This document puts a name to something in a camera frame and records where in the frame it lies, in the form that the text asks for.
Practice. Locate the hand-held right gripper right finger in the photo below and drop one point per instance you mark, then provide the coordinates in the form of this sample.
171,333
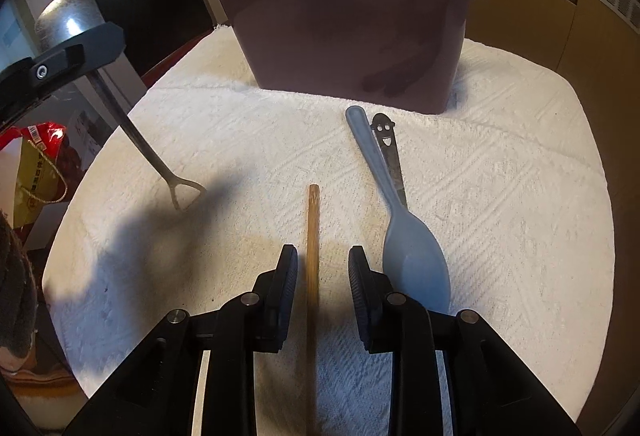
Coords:
356,296

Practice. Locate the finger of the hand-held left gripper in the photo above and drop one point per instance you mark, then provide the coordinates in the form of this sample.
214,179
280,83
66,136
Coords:
15,103
85,43

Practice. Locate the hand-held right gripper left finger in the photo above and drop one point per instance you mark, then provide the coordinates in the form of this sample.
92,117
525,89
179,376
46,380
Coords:
287,296

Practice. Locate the wooden chopstick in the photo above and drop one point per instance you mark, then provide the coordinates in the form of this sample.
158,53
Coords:
314,291

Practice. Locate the large metal ladle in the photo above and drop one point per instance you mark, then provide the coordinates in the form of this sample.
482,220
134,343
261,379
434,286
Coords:
70,16

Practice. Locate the grey plastic spoon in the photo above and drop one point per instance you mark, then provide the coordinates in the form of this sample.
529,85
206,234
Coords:
415,261

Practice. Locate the purple plastic utensil container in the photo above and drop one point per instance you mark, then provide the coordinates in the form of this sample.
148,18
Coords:
350,41

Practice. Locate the red and yellow bag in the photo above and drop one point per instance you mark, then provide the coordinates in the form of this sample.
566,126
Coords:
35,166

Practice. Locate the white textured towel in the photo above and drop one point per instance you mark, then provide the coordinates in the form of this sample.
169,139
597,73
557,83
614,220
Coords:
500,216

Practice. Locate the orange rimmed bowl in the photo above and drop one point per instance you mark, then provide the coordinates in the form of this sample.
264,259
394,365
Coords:
30,376

